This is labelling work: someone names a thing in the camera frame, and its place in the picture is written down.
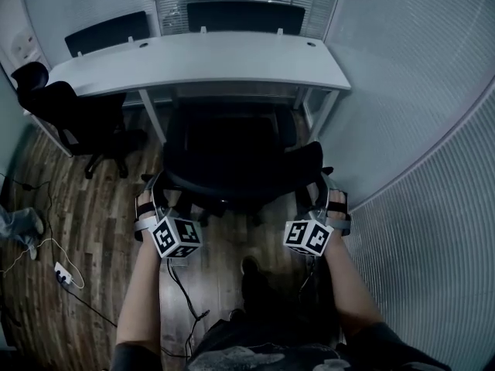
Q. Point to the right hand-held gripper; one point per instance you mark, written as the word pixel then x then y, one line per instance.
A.
pixel 307 238

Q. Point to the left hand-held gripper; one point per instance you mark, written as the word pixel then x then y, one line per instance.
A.
pixel 176 238

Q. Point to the black mesh office chair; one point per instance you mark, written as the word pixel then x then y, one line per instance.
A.
pixel 232 157

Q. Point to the person's left forearm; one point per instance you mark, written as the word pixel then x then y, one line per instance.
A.
pixel 139 292

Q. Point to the person's right forearm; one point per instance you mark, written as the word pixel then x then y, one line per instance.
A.
pixel 348 284

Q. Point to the black office chair with headrest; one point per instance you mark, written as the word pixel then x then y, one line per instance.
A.
pixel 77 114

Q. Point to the person's left hand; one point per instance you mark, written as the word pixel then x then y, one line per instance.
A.
pixel 145 197

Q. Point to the person's right hand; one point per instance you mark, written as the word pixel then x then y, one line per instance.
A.
pixel 338 197

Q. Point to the person's black shoe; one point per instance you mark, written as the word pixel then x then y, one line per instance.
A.
pixel 252 269

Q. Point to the side partition window blinds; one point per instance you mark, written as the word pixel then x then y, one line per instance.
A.
pixel 425 149

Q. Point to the person's dark trousers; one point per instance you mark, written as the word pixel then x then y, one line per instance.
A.
pixel 286 307

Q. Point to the white power strip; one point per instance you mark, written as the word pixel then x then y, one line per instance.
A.
pixel 63 273

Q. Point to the white desk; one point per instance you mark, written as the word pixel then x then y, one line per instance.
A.
pixel 232 60

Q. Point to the black desk divider panel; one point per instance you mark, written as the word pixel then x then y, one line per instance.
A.
pixel 247 18
pixel 108 33

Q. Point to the person's dark printed shirt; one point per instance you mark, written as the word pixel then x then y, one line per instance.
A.
pixel 270 356

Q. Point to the white water dispenser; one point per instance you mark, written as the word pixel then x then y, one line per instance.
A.
pixel 25 48

